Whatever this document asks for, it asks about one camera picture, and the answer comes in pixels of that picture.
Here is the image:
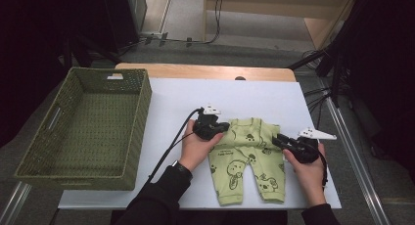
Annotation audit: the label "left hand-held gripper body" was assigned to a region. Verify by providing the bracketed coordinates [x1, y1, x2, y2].
[192, 104, 222, 141]

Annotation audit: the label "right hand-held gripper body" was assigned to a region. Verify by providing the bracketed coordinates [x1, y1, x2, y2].
[287, 127, 338, 164]

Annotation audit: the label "green printed baby onesie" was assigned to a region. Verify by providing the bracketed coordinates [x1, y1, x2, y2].
[207, 117, 287, 206]

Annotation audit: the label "green woven basket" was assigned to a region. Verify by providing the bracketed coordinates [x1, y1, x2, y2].
[13, 67, 153, 192]

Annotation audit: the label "person's left hand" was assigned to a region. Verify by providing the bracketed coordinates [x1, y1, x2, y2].
[178, 119, 225, 172]

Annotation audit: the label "person's right hand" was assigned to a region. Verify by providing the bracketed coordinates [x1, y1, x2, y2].
[283, 142, 327, 208]

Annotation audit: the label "white table sheet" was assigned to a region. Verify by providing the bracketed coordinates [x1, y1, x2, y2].
[58, 77, 343, 210]

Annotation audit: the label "wooden table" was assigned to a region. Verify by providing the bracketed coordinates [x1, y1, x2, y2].
[115, 62, 298, 83]

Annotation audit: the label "black metal stand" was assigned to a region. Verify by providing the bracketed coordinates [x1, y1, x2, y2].
[287, 38, 346, 109]

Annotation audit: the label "black curtain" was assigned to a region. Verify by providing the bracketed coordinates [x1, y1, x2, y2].
[0, 0, 109, 148]
[339, 0, 415, 174]

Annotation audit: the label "light wooden cabinet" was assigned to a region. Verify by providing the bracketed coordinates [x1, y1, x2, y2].
[203, 0, 360, 52]

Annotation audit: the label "black cabinet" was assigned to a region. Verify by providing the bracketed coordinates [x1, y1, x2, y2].
[101, 0, 148, 53]

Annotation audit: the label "black tripod legs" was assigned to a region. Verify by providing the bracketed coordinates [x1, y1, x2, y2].
[63, 33, 121, 69]

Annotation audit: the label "right hand-held gripper black cable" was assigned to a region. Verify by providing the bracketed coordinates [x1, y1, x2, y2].
[317, 150, 329, 187]

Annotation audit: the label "hand-held gripper black cable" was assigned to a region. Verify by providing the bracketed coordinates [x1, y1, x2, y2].
[146, 108, 204, 184]
[317, 150, 329, 187]

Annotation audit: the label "left hand-held gripper black cable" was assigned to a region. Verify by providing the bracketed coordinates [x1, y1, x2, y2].
[146, 108, 204, 184]

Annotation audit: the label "black floor cables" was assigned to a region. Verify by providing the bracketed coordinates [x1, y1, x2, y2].
[302, 86, 332, 135]

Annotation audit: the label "aluminium rail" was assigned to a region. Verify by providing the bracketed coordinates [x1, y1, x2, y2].
[326, 97, 392, 225]
[0, 181, 32, 225]

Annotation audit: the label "black hanging cable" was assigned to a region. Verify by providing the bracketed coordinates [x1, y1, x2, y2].
[140, 0, 225, 46]

